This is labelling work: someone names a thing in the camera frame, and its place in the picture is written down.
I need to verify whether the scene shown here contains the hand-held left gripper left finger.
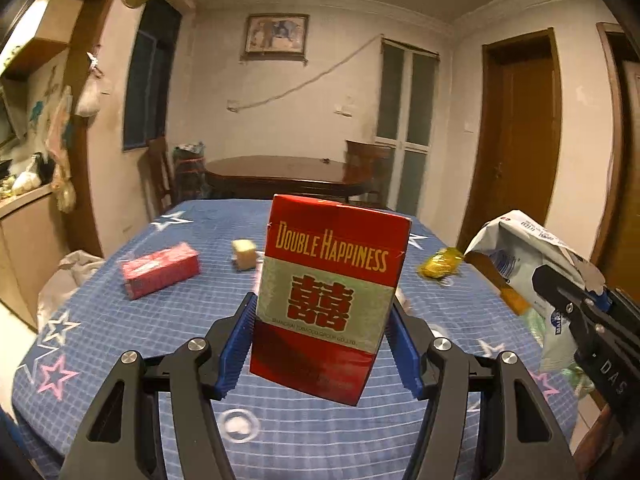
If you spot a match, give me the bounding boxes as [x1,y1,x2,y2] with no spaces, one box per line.
[57,292,257,480]

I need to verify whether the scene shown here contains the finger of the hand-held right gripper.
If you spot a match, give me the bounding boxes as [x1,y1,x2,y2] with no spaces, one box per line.
[532,264,609,331]
[597,287,640,336]

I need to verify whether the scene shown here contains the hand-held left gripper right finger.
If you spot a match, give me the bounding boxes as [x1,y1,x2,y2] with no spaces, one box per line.
[385,298,576,480]

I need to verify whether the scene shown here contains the white plastic mailing bag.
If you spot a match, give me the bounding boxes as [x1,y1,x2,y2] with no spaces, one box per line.
[464,208,606,373]

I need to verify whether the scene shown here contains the yellow sponge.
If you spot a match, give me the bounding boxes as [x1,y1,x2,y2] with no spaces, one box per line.
[231,239,258,272]

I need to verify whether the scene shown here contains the red cigarette pack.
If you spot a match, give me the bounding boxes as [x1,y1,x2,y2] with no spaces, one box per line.
[249,194,413,407]

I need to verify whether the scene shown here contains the blue star-print tablecloth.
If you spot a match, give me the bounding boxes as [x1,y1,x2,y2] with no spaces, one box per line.
[11,197,576,480]

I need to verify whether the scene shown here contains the yellow crumpled wrapper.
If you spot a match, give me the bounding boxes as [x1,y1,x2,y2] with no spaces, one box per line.
[419,246,466,280]

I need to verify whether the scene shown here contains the pink carton box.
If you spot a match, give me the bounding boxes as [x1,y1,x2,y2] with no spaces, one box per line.
[120,242,202,301]

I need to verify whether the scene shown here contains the brown wooden door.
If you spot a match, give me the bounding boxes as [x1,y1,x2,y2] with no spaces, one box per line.
[457,27,558,266]

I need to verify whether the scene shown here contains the brown panelled door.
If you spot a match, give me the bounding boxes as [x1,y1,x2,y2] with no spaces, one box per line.
[595,22,640,301]

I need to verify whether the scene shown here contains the white crumpled cloth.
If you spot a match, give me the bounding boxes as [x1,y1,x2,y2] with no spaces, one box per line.
[37,250,106,331]

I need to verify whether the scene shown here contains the black and red bag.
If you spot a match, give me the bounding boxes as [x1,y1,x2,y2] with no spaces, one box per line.
[172,142,208,201]

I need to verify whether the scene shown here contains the round dark wooden table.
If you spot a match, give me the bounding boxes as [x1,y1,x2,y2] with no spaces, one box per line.
[204,156,386,201]

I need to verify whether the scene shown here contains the dark wooden dining chair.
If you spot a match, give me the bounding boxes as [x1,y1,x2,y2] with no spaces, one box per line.
[346,140,396,201]
[145,136,176,216]

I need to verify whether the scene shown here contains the frosted glass double door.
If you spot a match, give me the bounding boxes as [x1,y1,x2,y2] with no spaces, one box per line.
[376,36,440,211]

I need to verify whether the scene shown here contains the beige kitchen counter cabinet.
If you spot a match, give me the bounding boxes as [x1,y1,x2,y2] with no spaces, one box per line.
[0,182,71,331]

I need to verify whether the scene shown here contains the white bags on counter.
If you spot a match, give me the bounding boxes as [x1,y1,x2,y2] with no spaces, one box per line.
[12,152,53,196]

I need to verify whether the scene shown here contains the hanging pink cloth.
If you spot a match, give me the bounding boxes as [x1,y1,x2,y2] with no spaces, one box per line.
[45,85,76,211]

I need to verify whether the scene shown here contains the dark window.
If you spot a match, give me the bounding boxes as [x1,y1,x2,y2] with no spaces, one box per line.
[122,2,182,151]

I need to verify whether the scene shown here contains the hanging white plastic bag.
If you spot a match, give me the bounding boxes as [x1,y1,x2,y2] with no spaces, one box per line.
[75,52,103,118]

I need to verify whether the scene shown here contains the framed elephant painting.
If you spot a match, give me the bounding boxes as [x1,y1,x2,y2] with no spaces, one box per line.
[243,14,310,58]

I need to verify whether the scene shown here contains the beige upper kitchen cabinet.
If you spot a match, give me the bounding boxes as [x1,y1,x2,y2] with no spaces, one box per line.
[0,0,83,81]

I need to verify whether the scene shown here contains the white wall cable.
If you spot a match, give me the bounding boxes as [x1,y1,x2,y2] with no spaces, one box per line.
[227,35,383,111]

